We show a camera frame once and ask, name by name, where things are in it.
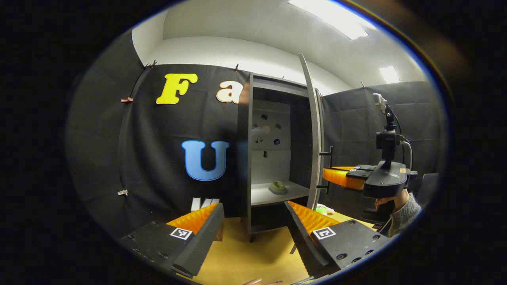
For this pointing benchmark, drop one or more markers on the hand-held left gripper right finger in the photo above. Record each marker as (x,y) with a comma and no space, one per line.
(303,241)

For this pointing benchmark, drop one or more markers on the red clip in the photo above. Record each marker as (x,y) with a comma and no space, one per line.
(126,99)

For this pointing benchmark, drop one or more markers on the long ceiling light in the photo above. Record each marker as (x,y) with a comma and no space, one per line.
(336,18)

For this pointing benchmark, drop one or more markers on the grey cabinet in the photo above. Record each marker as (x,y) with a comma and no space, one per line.
(242,158)

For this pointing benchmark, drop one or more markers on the small ceiling light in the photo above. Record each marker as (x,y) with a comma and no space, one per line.
(389,74)

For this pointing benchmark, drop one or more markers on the black backdrop cloth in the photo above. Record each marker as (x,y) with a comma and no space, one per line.
(158,158)

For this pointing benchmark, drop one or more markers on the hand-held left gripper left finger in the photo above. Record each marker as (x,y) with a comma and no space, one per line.
(204,241)

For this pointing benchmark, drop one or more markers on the beige cabinet door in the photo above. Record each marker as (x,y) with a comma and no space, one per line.
(315,150)

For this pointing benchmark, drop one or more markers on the brown book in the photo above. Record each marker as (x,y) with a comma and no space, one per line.
(214,201)
(204,204)

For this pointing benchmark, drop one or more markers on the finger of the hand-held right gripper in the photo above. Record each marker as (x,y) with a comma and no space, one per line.
(340,178)
(362,167)

